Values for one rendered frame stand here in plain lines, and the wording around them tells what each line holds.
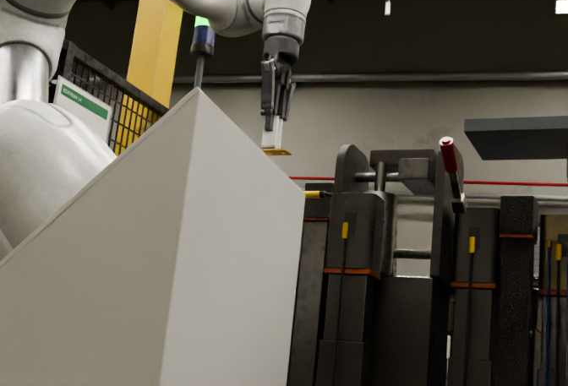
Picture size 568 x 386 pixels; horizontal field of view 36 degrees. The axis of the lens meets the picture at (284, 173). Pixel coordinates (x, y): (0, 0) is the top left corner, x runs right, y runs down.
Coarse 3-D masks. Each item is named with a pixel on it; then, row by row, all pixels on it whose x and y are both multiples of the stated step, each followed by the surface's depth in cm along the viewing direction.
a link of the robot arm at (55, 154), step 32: (0, 128) 99; (32, 128) 98; (64, 128) 100; (0, 160) 97; (32, 160) 96; (64, 160) 96; (96, 160) 98; (0, 192) 96; (32, 192) 94; (64, 192) 94; (0, 224) 97; (32, 224) 94; (0, 256) 99
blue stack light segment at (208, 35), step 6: (204, 24) 270; (198, 30) 270; (204, 30) 269; (210, 30) 270; (198, 36) 269; (204, 36) 269; (210, 36) 270; (198, 42) 269; (204, 42) 269; (210, 42) 270
